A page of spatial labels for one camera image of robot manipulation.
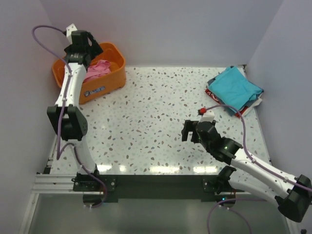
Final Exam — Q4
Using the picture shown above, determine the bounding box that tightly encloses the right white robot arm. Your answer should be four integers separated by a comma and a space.
181, 120, 312, 223

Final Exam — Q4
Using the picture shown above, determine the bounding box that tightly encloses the orange plastic basket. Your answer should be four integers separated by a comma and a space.
66, 42, 126, 106

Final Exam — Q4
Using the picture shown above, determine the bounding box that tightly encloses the pink t shirt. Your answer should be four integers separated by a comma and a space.
83, 60, 111, 83

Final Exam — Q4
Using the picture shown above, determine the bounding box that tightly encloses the white folded t shirt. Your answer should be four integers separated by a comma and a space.
241, 98, 262, 117

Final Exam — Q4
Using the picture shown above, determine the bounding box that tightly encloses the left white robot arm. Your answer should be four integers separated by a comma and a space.
47, 25, 103, 191

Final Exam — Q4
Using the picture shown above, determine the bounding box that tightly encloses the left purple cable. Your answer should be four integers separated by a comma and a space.
32, 25, 108, 209

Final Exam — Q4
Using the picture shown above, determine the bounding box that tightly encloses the red printed folded t shirt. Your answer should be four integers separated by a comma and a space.
205, 89, 244, 118

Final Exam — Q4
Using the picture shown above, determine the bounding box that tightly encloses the turquoise folded t shirt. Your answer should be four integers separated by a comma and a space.
208, 66, 264, 110

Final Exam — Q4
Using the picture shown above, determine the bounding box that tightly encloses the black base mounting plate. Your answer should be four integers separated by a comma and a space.
72, 175, 234, 203

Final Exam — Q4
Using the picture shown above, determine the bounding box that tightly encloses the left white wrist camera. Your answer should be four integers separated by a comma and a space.
65, 23, 78, 44

